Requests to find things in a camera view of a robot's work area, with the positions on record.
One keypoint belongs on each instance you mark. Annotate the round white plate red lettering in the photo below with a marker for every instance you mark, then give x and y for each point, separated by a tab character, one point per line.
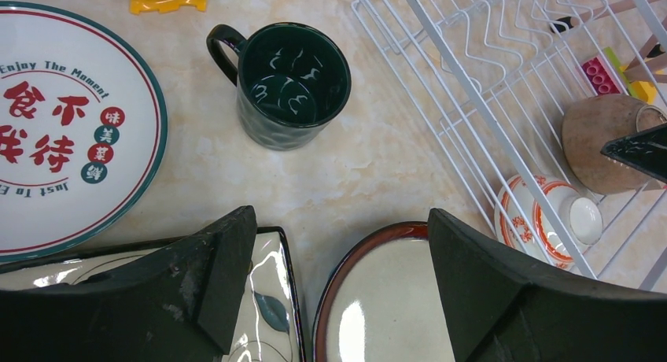
84	128

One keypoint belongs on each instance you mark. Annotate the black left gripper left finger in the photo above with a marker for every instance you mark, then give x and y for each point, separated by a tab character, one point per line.
178	303

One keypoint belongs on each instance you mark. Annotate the red-rimmed cream round plate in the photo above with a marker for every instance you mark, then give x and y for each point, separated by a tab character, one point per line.
381	302

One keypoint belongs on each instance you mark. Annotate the brown speckled ceramic bowl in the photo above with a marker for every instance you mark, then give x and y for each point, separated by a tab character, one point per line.
589	124

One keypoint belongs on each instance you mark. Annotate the white wire dish rack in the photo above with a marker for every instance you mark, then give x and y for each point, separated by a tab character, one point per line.
492	83

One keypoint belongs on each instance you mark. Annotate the dark green ceramic mug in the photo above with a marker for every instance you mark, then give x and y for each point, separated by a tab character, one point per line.
292	81

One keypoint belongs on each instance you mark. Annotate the square floral ceramic plate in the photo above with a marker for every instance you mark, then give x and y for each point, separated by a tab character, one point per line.
268	326

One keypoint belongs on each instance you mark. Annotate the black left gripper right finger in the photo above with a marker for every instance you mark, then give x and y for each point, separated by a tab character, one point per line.
503	305

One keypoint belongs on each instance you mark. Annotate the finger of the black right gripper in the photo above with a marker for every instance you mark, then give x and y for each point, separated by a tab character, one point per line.
644	151

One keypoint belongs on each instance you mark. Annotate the pink tripod stand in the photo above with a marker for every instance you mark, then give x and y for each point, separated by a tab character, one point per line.
649	61

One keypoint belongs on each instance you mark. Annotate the orange patterned white bowl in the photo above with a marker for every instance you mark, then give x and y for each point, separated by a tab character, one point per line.
521	223

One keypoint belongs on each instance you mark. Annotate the yellow toy block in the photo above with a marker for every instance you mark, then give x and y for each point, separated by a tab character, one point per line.
642	90

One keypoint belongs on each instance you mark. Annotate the pink green toy brick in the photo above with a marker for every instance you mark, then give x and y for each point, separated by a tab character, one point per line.
603	71

